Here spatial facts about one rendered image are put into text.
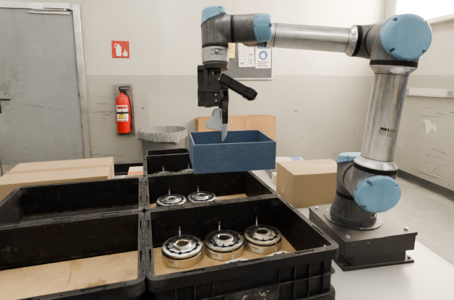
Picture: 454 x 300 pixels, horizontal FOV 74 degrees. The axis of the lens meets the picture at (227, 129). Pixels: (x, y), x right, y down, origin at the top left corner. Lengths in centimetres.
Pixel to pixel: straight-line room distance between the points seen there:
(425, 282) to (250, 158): 65
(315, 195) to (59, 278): 104
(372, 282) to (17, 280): 92
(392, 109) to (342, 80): 365
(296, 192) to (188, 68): 278
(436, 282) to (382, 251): 15
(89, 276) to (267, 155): 50
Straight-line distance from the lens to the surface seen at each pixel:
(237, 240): 85
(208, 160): 70
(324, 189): 146
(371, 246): 108
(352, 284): 103
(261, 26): 84
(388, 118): 91
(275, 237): 87
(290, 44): 98
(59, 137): 415
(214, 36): 84
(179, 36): 392
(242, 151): 71
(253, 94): 84
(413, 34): 90
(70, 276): 85
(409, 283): 110
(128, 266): 84
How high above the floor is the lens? 128
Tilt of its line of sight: 10 degrees down
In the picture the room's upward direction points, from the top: straight up
